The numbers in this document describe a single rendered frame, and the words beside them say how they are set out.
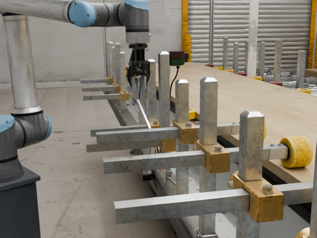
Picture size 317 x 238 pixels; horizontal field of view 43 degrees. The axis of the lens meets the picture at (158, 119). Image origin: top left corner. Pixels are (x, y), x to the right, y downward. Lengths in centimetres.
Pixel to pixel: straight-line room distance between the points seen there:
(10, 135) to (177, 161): 108
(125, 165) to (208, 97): 26
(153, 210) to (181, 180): 60
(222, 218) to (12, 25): 125
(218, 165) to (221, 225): 45
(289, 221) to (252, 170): 36
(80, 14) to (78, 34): 760
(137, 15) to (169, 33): 782
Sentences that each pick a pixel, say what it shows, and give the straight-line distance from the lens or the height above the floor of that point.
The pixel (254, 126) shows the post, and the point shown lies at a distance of 77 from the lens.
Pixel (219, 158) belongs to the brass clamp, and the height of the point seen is 96.
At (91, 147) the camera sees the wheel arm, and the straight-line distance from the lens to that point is 144.
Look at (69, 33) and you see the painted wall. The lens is 908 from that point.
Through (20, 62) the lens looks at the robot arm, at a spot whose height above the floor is 111.
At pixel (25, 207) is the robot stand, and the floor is 47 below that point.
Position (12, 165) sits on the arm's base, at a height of 67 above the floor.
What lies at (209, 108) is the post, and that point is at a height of 106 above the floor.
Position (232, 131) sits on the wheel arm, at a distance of 127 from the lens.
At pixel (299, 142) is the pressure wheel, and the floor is 97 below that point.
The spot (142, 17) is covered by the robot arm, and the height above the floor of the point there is 130.
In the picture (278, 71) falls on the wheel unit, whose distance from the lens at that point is 297.
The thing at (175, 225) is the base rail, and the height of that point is 65.
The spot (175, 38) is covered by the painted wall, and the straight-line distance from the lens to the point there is 937.
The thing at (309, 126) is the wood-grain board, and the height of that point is 90.
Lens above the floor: 126
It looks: 13 degrees down
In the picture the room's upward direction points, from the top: 1 degrees counter-clockwise
